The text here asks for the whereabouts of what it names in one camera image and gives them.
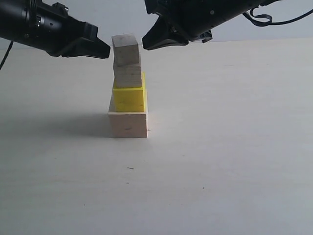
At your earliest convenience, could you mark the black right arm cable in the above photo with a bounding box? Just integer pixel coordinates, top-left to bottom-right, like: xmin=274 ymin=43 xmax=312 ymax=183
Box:
xmin=242 ymin=4 xmax=313 ymax=26

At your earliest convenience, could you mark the small wooden cube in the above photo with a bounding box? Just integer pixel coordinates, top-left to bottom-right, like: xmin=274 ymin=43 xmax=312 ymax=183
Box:
xmin=112 ymin=34 xmax=139 ymax=66

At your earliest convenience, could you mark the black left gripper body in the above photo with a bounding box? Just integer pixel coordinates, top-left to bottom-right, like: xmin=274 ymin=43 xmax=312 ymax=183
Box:
xmin=0 ymin=0 xmax=97 ymax=57

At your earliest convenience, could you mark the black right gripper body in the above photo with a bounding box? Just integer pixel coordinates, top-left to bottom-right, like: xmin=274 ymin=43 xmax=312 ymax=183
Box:
xmin=145 ymin=0 xmax=267 ymax=42

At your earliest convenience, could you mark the medium grooved wooden cube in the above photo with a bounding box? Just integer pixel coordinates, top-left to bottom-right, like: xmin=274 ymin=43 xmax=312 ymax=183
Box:
xmin=113 ymin=54 xmax=143 ymax=88

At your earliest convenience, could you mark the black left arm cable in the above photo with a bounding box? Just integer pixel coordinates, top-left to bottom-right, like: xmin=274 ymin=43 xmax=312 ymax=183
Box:
xmin=0 ymin=40 xmax=14 ymax=71

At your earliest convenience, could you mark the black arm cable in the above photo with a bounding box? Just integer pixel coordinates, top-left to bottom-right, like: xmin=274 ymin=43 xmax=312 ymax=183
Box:
xmin=0 ymin=40 xmax=14 ymax=71
xmin=242 ymin=4 xmax=313 ymax=26

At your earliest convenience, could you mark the large light wooden cube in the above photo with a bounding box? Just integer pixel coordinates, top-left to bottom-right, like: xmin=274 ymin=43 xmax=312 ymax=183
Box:
xmin=108 ymin=90 xmax=148 ymax=138

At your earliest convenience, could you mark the yellow cube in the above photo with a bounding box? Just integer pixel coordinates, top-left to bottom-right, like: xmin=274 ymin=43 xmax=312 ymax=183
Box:
xmin=112 ymin=72 xmax=148 ymax=113

